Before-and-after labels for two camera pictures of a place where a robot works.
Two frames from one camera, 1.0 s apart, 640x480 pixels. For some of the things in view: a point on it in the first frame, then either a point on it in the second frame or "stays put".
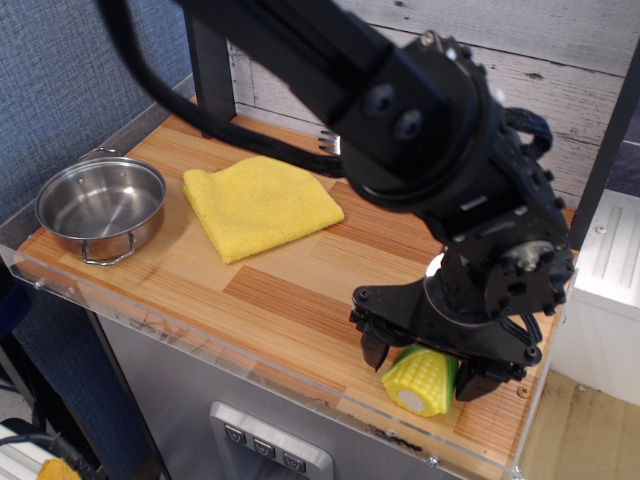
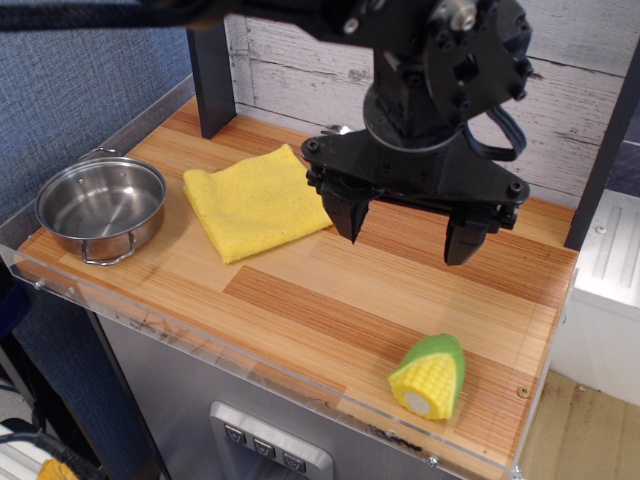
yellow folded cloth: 254,204 stays put
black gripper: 477,305 -> 458,176
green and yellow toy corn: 421,380 stays put
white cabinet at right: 598,335 stays put
